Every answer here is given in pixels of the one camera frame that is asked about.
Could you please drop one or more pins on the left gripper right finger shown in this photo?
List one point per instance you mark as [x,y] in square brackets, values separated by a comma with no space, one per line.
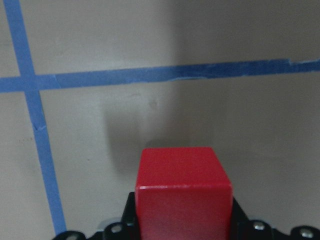
[244,228]

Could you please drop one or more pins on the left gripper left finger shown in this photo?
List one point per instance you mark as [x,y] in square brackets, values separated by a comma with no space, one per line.
[125,229]

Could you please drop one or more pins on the red block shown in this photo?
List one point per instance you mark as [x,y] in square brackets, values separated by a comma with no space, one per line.
[183,193]

